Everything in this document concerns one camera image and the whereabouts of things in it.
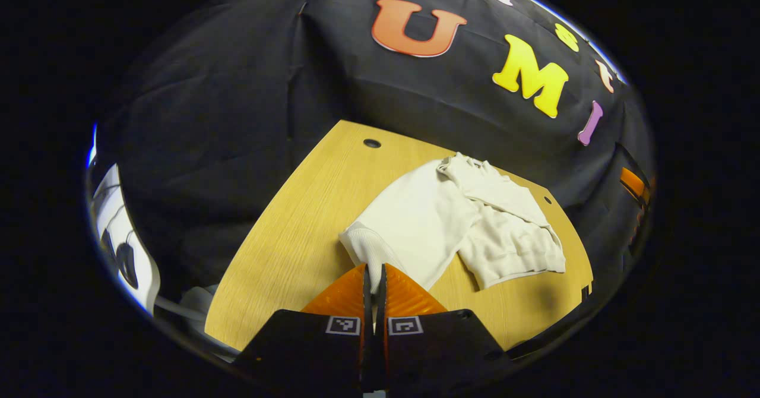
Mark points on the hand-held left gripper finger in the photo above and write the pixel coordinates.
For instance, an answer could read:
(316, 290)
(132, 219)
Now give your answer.
(367, 327)
(381, 327)

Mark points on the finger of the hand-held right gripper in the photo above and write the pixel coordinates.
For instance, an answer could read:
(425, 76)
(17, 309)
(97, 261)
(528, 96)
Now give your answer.
(632, 181)

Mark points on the cream sweatshirt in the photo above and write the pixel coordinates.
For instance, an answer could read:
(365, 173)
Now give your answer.
(415, 220)

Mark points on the white side desk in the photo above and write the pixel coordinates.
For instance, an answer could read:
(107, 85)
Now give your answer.
(116, 214)

